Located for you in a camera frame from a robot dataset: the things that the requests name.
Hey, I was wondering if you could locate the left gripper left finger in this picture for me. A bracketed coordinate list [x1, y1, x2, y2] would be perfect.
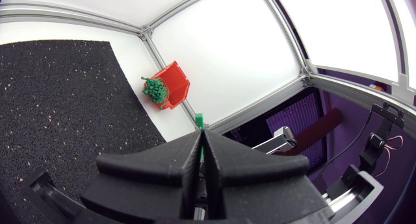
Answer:
[80, 129, 204, 224]

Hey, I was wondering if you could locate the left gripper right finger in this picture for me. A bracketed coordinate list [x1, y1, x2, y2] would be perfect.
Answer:
[202, 129, 334, 224]

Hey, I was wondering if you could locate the green cable tie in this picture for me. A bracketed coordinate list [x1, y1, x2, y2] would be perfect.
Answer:
[194, 112, 205, 164]
[159, 87, 171, 110]

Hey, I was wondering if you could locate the red plastic box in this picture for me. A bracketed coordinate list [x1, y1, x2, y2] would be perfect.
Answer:
[149, 60, 191, 111]

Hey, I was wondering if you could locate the black speckled mat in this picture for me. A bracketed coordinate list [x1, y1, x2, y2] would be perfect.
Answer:
[0, 39, 167, 224]

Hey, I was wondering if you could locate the bundle of green cable ties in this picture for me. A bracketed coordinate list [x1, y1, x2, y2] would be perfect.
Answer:
[140, 75, 170, 105]

